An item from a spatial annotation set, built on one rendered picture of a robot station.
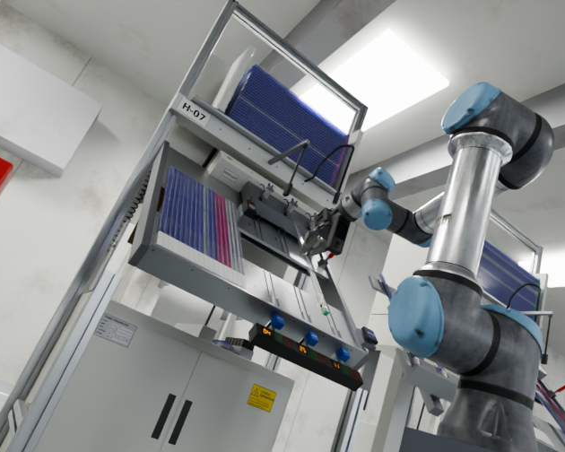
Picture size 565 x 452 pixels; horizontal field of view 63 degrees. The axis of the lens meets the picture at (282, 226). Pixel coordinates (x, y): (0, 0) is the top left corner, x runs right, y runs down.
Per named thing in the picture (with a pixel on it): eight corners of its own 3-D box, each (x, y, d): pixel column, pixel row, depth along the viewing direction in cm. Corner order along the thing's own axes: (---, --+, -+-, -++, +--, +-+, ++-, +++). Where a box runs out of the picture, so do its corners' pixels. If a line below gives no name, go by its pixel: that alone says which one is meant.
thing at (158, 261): (350, 370, 130) (367, 353, 128) (134, 267, 104) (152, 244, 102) (349, 367, 131) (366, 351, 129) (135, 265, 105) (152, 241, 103)
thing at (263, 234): (320, 289, 163) (330, 278, 161) (152, 195, 137) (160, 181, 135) (303, 241, 192) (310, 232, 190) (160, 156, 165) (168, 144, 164)
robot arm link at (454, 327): (493, 379, 71) (547, 101, 90) (413, 343, 68) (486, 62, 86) (442, 375, 82) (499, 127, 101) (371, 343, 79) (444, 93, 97)
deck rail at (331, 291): (355, 373, 131) (369, 359, 129) (350, 370, 130) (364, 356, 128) (307, 244, 192) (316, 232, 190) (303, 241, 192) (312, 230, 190)
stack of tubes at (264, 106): (333, 187, 191) (351, 135, 200) (228, 117, 170) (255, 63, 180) (315, 194, 201) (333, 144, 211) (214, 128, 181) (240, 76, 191)
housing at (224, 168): (303, 248, 188) (325, 222, 184) (200, 187, 169) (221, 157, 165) (299, 239, 195) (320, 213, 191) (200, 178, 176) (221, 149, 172)
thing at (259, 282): (355, 361, 130) (362, 353, 129) (142, 256, 104) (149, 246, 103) (338, 317, 147) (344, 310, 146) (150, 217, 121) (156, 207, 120)
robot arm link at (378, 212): (410, 221, 119) (404, 198, 127) (373, 203, 116) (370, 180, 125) (391, 242, 123) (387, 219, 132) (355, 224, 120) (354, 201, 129)
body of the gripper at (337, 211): (330, 230, 148) (357, 205, 142) (332, 247, 141) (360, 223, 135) (312, 218, 145) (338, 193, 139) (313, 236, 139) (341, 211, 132)
